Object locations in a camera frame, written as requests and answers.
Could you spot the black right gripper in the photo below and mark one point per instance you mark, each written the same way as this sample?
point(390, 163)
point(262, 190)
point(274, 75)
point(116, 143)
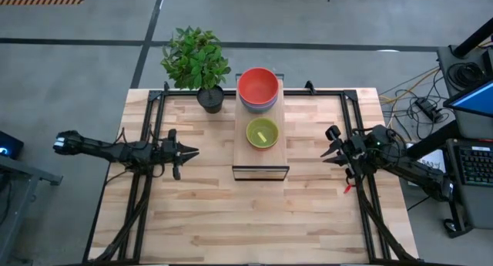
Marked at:
point(352, 152)

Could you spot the black power adapter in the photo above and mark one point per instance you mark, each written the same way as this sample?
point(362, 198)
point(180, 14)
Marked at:
point(425, 106)

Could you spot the laptop with blue screen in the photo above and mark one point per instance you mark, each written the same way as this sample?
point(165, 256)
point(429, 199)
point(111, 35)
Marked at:
point(475, 100)

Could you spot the black backlit keyboard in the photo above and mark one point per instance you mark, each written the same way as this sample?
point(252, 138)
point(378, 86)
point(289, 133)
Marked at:
point(477, 165)

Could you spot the green plant in black pot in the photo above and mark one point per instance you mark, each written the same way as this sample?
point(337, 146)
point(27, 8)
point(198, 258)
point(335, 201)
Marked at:
point(194, 61)

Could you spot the small red clip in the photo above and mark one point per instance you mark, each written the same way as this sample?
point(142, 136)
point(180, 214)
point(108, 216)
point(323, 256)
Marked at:
point(348, 188)

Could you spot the small yellow plastic bowl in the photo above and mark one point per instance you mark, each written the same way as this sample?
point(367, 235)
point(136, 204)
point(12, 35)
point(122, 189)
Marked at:
point(256, 133)

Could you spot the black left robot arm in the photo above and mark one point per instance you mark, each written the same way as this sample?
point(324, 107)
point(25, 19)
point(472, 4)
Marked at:
point(100, 150)

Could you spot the black device with blue light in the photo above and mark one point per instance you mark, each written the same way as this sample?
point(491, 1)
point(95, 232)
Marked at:
point(9, 142)

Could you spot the black diagonal pole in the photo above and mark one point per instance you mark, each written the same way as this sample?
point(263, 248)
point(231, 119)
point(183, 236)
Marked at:
point(473, 38)

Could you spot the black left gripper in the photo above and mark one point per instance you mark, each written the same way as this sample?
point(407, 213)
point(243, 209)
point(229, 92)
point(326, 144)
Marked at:
point(173, 154)

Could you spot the black support bar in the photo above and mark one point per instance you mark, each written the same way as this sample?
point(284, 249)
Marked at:
point(439, 140)

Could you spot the black aluminium rig frame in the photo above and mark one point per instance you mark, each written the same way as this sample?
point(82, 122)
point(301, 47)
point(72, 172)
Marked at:
point(327, 93)

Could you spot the white paper sheet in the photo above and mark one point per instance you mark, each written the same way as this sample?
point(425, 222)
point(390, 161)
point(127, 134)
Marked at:
point(437, 163)

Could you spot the large red plastic bowl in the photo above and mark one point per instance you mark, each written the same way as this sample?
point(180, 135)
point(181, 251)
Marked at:
point(257, 85)

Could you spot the grey equipment cart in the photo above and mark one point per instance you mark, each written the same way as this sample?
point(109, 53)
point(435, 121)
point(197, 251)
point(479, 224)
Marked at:
point(475, 129)

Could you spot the black caster wheel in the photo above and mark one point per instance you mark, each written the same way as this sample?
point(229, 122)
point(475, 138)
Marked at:
point(450, 225)

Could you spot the grey metal desk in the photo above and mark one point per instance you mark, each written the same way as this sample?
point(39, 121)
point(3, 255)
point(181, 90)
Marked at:
point(23, 169)

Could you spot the wooden shelf with black frame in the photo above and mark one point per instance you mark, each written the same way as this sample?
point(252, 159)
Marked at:
point(260, 160)

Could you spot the large teal plastic bowl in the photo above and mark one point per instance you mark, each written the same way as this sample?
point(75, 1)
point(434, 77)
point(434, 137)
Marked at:
point(257, 111)

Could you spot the large pink plastic bowl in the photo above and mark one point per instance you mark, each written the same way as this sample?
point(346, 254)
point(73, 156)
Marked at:
point(257, 107)

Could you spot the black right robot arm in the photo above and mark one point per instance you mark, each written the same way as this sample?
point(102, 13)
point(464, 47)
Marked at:
point(416, 173)

